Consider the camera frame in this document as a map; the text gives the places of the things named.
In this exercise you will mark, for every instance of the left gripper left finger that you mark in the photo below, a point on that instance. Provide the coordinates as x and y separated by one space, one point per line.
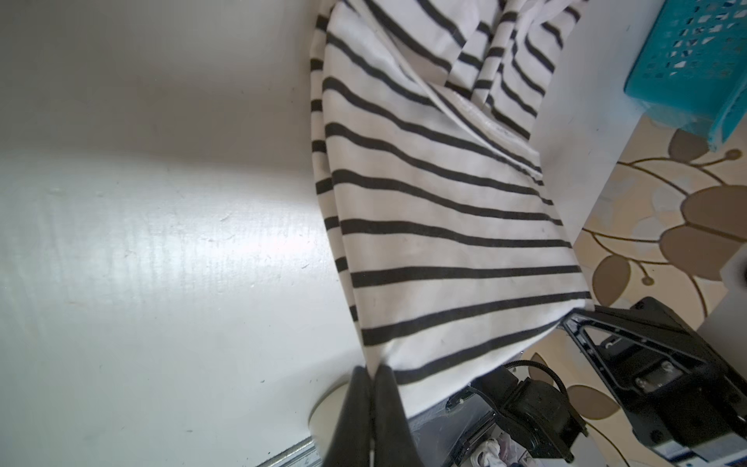
351 444

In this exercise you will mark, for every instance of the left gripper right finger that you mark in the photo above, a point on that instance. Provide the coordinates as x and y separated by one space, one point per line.
393 443

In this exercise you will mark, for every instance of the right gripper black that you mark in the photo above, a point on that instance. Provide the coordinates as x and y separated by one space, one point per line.
683 400

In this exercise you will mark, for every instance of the black white striped tank top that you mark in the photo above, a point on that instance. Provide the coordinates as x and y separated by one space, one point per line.
449 249

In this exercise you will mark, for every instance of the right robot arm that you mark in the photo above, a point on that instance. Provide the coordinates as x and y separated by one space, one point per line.
538 415

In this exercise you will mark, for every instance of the teal plastic basket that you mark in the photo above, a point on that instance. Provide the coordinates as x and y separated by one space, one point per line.
691 72

